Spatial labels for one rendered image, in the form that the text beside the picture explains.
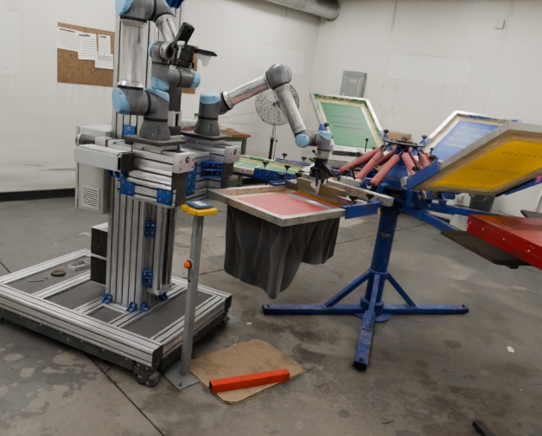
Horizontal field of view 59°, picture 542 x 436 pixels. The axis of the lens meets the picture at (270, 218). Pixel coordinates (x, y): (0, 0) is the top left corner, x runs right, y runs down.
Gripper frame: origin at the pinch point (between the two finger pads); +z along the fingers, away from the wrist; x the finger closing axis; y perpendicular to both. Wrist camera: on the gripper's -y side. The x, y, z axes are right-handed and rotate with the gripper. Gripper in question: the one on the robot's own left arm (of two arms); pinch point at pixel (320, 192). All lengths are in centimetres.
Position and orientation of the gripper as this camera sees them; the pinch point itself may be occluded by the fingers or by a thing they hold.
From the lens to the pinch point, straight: 287.2
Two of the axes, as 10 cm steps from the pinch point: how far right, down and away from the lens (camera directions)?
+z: -1.1, 9.6, 2.6
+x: -7.1, 1.1, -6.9
